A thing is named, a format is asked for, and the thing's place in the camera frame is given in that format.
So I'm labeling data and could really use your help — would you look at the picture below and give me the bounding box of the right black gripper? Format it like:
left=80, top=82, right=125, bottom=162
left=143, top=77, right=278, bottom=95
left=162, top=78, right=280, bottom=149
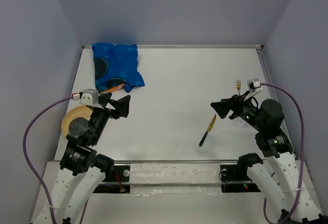
left=210, top=90, right=265, bottom=131

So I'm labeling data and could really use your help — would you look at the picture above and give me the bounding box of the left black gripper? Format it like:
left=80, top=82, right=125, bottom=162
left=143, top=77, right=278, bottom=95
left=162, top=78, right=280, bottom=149
left=90, top=91, right=131, bottom=144

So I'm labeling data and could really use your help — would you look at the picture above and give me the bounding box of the clear drinking glass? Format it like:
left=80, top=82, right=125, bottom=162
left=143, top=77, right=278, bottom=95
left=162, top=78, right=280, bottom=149
left=235, top=117, right=248, bottom=127

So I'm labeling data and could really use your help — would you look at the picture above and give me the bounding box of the yellow round plate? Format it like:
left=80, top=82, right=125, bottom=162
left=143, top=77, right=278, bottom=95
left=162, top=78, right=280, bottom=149
left=61, top=106, right=93, bottom=137

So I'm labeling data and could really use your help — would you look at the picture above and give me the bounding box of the gold fork black handle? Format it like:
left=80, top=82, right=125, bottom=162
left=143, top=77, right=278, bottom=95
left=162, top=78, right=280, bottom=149
left=236, top=79, right=241, bottom=96

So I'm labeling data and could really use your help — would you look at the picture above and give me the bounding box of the blue Mickey cloth placemat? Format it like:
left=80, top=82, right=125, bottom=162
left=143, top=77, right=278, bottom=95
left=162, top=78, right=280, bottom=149
left=92, top=43, right=145, bottom=92

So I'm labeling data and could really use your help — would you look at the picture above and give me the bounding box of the gold knife black handle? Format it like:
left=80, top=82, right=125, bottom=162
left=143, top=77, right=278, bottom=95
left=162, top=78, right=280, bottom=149
left=199, top=115, right=216, bottom=147

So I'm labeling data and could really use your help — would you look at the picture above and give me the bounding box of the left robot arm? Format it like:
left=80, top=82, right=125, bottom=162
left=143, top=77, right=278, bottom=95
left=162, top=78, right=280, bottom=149
left=34, top=89, right=131, bottom=223

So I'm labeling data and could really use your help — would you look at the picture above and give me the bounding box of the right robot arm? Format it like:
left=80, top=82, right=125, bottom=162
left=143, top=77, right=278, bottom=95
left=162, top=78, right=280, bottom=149
left=211, top=95, right=327, bottom=223

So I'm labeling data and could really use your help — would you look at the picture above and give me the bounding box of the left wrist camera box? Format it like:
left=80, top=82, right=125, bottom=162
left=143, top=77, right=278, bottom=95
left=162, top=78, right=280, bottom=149
left=79, top=89, right=98, bottom=106

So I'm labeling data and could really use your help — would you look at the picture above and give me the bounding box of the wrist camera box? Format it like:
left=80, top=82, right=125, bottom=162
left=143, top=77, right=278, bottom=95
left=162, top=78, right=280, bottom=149
left=247, top=79, right=262, bottom=93
left=79, top=89, right=98, bottom=106

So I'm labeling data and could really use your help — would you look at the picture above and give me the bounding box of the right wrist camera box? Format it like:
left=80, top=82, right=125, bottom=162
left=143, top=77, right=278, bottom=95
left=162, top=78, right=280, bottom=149
left=247, top=79, right=262, bottom=93

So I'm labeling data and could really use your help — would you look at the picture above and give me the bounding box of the aluminium table edge rail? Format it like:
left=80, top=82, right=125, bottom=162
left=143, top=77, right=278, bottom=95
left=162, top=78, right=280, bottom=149
left=81, top=44, right=265, bottom=53

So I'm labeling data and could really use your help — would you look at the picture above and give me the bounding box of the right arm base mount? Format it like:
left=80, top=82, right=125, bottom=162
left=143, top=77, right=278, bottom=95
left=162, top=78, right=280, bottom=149
left=218, top=164, right=260, bottom=193

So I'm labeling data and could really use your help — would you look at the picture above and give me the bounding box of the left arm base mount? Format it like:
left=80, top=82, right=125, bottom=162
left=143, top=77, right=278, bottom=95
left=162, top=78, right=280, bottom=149
left=93, top=165, right=131, bottom=194

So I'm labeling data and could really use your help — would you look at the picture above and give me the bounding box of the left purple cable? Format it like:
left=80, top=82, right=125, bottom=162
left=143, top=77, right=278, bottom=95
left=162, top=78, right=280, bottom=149
left=23, top=93, right=83, bottom=224

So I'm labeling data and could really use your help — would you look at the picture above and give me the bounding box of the purple cable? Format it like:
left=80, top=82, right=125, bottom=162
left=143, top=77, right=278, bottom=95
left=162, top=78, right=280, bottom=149
left=23, top=93, right=83, bottom=224
left=258, top=82, right=306, bottom=224

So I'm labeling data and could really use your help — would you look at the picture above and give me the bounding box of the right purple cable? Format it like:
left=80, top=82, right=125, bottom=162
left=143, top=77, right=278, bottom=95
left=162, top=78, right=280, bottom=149
left=258, top=82, right=306, bottom=224

